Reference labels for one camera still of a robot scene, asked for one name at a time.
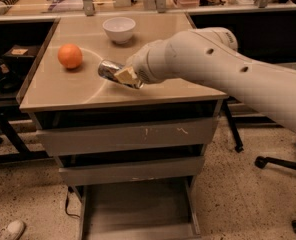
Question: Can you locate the white bowl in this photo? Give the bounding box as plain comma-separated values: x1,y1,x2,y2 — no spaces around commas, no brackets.
102,17,136,44

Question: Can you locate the black box with label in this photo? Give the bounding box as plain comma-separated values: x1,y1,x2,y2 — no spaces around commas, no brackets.
2,45,40,73

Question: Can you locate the orange fruit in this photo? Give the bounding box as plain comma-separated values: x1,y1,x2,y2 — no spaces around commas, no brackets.
57,44,83,69

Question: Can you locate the grey middle drawer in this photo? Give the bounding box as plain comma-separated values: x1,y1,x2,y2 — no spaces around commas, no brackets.
59,156,204,186

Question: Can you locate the grey top drawer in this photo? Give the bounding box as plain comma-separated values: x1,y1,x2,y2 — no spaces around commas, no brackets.
37,117,217,156

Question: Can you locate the grey open bottom drawer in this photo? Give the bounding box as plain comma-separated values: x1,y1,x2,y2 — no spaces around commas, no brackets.
79,178,201,240

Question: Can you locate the black cable on floor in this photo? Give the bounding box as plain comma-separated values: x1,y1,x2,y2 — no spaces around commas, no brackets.
64,186,82,220

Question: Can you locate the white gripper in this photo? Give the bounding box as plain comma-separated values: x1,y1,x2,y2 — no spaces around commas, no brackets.
114,40,169,85

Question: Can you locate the black desk leg with caster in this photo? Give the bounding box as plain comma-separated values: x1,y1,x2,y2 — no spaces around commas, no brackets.
222,100,244,153

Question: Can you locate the white sneaker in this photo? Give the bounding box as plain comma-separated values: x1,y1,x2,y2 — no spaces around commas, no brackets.
0,220,26,240

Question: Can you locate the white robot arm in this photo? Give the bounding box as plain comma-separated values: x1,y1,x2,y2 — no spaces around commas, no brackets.
115,28,296,133

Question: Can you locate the grey drawer cabinet with counter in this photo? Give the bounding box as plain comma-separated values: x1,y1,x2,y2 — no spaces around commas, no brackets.
16,12,231,240

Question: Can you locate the redbull can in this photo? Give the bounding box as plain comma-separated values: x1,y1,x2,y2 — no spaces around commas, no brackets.
98,60,143,89

